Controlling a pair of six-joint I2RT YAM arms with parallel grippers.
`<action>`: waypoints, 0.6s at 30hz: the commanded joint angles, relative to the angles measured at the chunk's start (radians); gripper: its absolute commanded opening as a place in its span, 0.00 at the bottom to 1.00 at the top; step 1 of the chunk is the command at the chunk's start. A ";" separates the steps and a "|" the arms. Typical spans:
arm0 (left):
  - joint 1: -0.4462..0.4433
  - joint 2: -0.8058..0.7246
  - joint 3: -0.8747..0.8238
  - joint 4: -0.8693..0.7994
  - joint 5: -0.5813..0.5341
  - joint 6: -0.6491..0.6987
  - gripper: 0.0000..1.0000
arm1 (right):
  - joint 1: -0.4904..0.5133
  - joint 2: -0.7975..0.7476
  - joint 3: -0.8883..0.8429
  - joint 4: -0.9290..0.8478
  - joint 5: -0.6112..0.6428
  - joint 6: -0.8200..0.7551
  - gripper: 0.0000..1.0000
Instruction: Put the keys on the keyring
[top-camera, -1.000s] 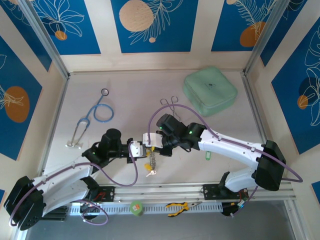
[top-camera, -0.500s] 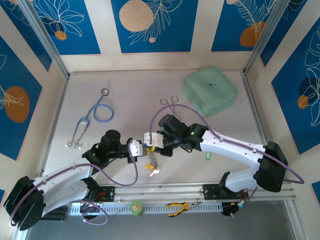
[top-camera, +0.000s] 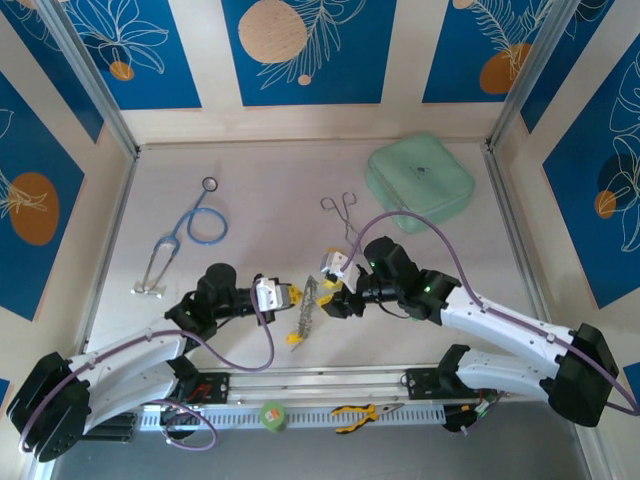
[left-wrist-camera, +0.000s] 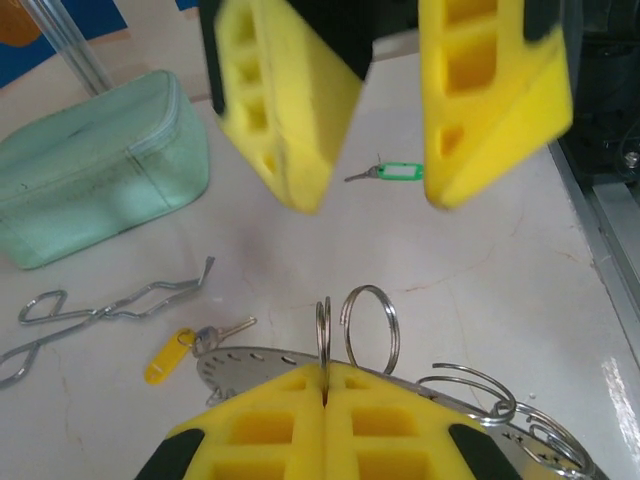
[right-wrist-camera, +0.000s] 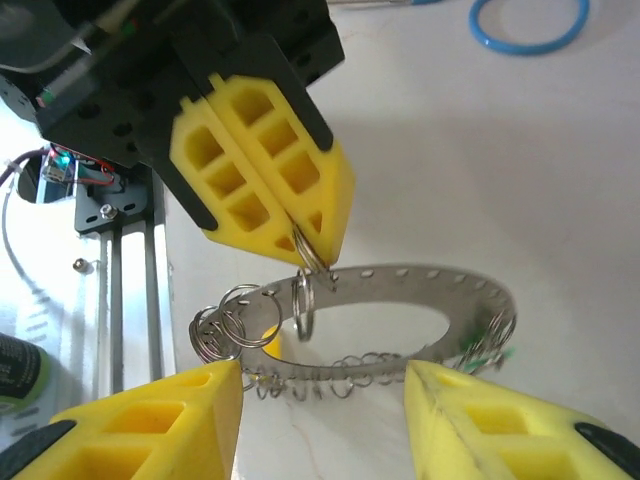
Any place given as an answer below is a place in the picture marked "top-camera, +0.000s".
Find blue stethoscope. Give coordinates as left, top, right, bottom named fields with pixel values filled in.
left=130, top=177, right=229, bottom=300

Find aluminium table edge rail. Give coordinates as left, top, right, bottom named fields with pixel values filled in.
left=482, top=144, right=554, bottom=321
left=74, top=147, right=141, bottom=354

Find yellow handled pliers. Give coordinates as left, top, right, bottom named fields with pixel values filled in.
left=330, top=402, right=405, bottom=434

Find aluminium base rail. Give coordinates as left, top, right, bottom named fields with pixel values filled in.
left=197, top=367, right=441, bottom=401

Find coloured wire bundle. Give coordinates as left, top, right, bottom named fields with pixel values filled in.
left=442, top=389, right=510, bottom=439

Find green tape roll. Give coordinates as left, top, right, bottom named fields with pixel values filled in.
left=259, top=399, right=287, bottom=433

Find black extrusion stack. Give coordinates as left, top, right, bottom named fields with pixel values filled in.
left=82, top=410, right=137, bottom=444

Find steel forceps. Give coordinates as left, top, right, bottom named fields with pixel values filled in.
left=320, top=190, right=362, bottom=251

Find purple cable loop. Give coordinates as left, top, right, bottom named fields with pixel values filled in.
left=162, top=399, right=219, bottom=454

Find slotted grey cable duct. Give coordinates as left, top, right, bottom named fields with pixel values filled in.
left=139, top=403, right=446, bottom=430

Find mint green zipper pouch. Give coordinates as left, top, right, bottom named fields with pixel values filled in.
left=366, top=130, right=476, bottom=235

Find aluminium frame post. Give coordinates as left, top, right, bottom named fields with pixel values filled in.
left=34, top=0, right=141, bottom=159
left=484, top=0, right=585, bottom=151

